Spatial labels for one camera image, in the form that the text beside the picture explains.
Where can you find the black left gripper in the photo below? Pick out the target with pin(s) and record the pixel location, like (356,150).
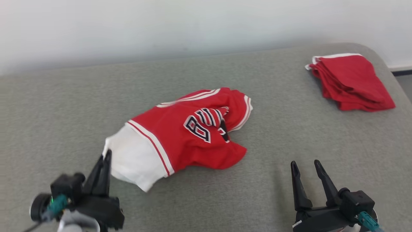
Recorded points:
(99,211)

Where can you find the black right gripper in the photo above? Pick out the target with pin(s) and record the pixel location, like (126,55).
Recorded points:
(318,220)

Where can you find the red basketball jersey white sleeves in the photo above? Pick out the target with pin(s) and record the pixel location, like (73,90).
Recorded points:
(180,138)

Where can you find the red shorts white trim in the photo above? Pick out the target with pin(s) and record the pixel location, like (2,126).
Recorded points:
(351,80)

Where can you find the white skirting board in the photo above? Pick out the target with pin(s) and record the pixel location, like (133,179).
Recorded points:
(400,67)

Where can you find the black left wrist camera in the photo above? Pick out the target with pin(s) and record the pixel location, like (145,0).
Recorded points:
(67,187)

